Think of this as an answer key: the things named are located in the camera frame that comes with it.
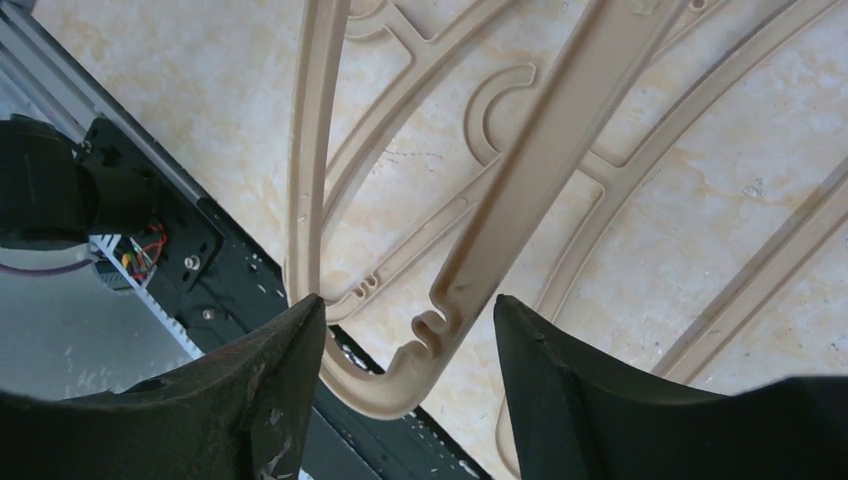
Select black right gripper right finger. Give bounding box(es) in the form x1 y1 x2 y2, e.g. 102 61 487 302
494 295 847 479

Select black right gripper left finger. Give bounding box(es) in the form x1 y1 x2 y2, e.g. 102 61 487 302
1 295 326 479

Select beige plastic hanger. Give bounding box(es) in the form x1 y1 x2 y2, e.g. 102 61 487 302
284 1 832 324
493 152 848 480
320 1 685 420

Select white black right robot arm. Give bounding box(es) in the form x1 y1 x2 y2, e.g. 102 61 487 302
1 115 847 479

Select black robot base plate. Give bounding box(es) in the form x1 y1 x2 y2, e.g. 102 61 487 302
82 118 486 479

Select aluminium frame rail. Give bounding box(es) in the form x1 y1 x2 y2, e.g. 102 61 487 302
0 0 213 362

